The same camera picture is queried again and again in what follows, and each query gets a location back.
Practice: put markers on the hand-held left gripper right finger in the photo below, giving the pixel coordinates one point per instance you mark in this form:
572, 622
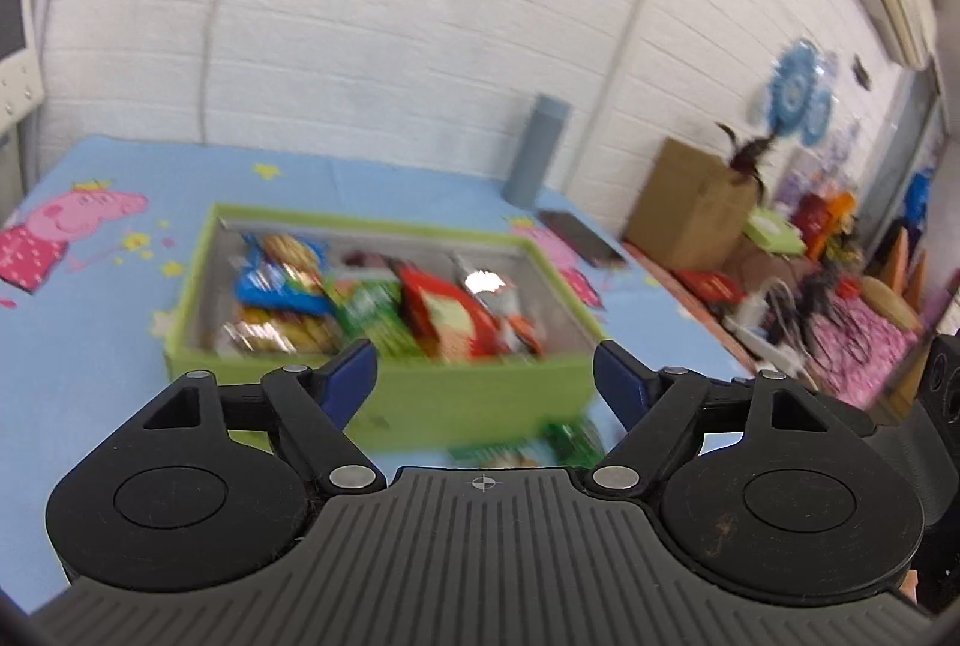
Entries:
619, 382

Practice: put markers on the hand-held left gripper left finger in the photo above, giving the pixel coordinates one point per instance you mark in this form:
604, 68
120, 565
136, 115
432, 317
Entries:
354, 376

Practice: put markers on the green striped snack packet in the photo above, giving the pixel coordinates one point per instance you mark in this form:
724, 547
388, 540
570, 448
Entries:
540, 443

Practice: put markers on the green cardboard box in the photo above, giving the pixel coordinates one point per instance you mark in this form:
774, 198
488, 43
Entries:
465, 398

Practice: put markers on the golden cookie packet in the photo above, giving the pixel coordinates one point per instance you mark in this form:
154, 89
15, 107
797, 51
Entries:
277, 331

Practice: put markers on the white orange snack packet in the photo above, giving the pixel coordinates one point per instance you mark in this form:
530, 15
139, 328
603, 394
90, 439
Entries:
521, 331

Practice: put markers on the red snack packet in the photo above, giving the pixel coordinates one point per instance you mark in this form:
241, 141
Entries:
450, 316

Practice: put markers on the blue snack packet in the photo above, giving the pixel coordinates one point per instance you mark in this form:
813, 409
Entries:
281, 274

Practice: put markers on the flat red box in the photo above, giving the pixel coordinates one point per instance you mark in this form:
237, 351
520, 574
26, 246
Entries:
709, 286

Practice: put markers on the pink patterned cloth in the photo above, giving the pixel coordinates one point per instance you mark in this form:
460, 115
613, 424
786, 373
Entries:
862, 346

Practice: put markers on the black smartphone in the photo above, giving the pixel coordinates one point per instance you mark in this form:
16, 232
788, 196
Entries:
581, 238

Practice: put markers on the white power strip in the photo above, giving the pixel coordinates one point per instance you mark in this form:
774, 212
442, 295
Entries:
772, 338

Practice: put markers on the silver snack packet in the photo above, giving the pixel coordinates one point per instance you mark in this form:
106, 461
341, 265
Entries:
484, 282

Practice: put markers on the tan woven basket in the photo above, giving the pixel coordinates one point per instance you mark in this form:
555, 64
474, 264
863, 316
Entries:
889, 301

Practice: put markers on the brown cardboard box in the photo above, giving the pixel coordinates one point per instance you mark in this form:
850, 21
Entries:
690, 207

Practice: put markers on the orange cones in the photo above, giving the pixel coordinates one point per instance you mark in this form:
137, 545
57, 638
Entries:
904, 263

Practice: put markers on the small light green box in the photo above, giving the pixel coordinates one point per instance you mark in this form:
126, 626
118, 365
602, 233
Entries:
772, 229

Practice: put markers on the grey blue cylinder bottle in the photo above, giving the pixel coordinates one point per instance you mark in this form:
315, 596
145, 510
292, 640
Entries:
536, 151

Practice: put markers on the small red box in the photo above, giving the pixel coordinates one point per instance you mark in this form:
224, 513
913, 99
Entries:
811, 217

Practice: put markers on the dark feather toy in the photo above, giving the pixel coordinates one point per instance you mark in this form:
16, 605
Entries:
746, 154

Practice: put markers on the blue plastic bag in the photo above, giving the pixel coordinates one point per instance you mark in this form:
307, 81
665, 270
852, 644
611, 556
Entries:
916, 199

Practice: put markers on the small orange box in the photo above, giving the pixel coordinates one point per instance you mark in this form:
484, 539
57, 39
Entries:
840, 212

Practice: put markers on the white monitor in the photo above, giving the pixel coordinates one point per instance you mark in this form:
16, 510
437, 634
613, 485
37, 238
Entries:
19, 45

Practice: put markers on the blue paper wall decoration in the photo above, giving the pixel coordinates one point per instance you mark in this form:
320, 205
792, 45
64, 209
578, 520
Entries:
791, 91

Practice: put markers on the white wall conduit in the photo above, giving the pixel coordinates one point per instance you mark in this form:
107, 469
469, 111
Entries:
634, 15

